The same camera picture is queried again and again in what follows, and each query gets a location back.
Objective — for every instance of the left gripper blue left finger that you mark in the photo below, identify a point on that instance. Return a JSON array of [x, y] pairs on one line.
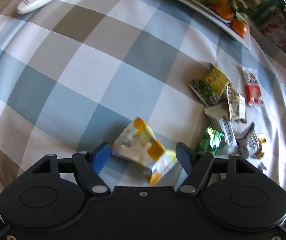
[[87, 168]]

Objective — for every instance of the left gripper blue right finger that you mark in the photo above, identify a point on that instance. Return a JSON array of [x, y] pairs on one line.
[[197, 167]]

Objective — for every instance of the yellow white snack packet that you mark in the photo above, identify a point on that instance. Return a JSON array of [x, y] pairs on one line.
[[137, 143]]

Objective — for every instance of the green candy wrapper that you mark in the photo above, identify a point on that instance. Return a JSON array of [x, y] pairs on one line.
[[210, 142]]

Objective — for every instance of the white sesame crisp packet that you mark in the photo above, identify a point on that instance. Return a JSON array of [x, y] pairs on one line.
[[219, 118]]

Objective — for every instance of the white blue snack packet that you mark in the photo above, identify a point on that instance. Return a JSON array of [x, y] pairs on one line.
[[249, 144]]

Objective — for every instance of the gold wrapped candy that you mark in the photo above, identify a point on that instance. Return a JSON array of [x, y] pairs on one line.
[[262, 139]]

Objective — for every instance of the patterned nut snack packet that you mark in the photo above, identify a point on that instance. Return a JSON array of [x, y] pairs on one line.
[[236, 105]]

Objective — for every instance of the green yellow pea snack packet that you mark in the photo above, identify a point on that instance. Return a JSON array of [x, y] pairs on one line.
[[210, 88]]

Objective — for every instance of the checkered tablecloth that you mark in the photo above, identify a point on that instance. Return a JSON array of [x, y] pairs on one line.
[[74, 73]]

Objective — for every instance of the red white snack packet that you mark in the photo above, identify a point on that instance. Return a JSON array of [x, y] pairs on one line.
[[252, 86]]

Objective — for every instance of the orange tangerine right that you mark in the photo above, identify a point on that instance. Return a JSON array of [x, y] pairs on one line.
[[239, 27]]

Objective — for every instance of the orange tangerine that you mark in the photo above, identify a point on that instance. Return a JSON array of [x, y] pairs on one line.
[[222, 9], [239, 27]]

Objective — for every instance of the orange tangerine front left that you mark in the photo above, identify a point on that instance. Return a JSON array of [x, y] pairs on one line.
[[222, 9]]

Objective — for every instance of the dark snack box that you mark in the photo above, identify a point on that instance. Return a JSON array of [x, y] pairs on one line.
[[270, 19]]

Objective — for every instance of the white fruit tray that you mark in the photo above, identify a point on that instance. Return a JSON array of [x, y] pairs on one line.
[[218, 21]]

